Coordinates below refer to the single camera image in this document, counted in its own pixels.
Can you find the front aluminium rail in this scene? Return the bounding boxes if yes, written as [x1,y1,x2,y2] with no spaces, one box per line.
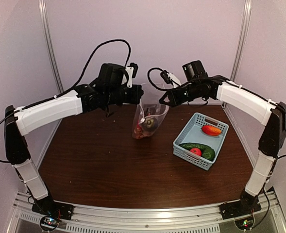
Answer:
[5,191,286,233]

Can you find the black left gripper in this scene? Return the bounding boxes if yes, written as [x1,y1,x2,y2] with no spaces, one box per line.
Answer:
[105,83,143,105]

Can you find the dark purple eggplant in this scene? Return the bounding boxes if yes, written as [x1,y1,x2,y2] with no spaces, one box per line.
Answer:
[142,117,159,132]

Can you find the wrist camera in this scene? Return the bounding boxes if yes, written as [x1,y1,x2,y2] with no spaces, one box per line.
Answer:
[160,70,182,88]
[124,63,138,88]

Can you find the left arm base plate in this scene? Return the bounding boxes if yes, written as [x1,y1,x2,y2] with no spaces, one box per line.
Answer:
[32,200,74,220]

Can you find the red peach bunch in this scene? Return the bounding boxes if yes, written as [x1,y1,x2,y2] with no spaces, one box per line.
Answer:
[132,123,155,139]

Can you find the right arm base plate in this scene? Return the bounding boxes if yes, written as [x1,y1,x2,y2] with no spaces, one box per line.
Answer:
[219,200,262,220]

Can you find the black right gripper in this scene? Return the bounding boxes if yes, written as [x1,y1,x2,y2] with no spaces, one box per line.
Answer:
[159,81,201,107]

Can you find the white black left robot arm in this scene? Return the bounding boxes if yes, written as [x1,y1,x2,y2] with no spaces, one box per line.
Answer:
[4,63,143,216]

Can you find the right aluminium frame post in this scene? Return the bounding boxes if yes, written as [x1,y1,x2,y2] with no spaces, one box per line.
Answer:
[230,0,252,81]

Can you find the green bell pepper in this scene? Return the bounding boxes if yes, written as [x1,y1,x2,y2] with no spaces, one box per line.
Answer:
[202,147,216,161]

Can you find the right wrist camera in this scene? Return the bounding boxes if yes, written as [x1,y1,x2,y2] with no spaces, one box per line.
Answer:
[160,70,182,88]

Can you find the red tomato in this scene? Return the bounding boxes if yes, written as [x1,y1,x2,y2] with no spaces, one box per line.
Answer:
[190,148,202,157]

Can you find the aluminium frame post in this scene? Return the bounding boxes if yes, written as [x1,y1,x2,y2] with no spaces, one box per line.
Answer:
[230,0,252,81]
[38,0,64,93]

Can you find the orange red pepper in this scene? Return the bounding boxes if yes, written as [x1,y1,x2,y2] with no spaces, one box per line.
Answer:
[201,125,222,136]

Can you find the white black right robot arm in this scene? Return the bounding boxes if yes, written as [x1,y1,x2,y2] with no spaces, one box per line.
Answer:
[159,61,286,215]

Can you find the green cucumber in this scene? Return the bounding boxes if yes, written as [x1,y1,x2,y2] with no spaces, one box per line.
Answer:
[179,143,214,153]

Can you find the clear zip top bag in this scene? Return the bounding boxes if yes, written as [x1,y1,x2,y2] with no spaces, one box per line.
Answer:
[132,83,169,133]

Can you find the left aluminium frame post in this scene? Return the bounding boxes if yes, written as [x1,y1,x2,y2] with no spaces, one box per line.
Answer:
[38,0,64,93]

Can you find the light blue plastic basket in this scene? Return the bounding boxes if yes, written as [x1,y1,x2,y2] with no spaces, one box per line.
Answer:
[173,113,229,170]

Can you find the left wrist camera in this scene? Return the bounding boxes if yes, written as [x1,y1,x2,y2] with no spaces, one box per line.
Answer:
[124,63,138,88]

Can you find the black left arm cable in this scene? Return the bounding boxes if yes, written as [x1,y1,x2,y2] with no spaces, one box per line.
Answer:
[0,40,131,164]

